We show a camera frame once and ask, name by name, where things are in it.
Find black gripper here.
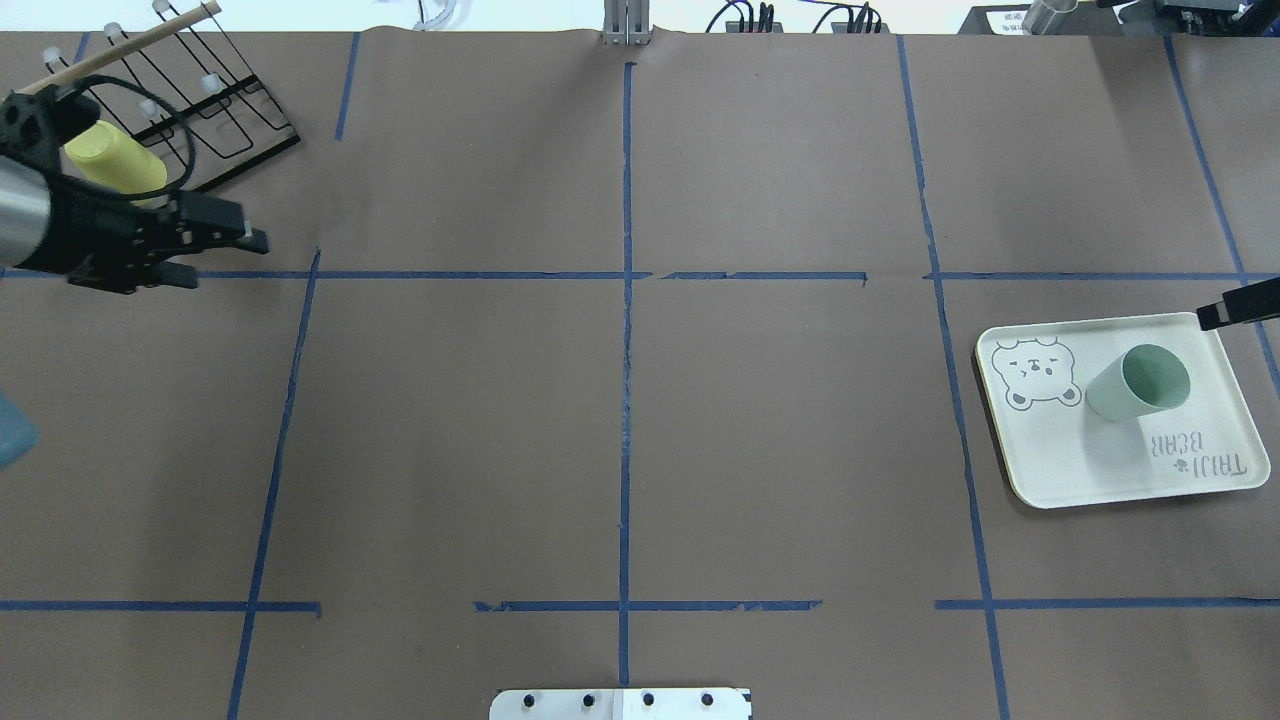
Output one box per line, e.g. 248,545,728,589
10,176,270,295

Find yellow plastic cup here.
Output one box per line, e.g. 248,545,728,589
61,120,169,193

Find white bear print tray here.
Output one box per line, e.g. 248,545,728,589
975,313,1271,509

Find aluminium frame post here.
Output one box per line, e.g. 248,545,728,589
602,0,653,47

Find wooden rack handle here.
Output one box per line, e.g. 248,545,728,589
15,1,223,95

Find pale green cup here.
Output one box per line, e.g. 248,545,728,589
1084,345,1190,421

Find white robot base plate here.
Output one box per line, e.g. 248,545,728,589
489,687,754,719

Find metal cup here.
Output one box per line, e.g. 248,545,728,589
1021,0,1080,36

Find black camera cable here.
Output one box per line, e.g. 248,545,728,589
60,76,201,201

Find black wire cup rack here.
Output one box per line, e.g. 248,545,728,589
88,1,301,192

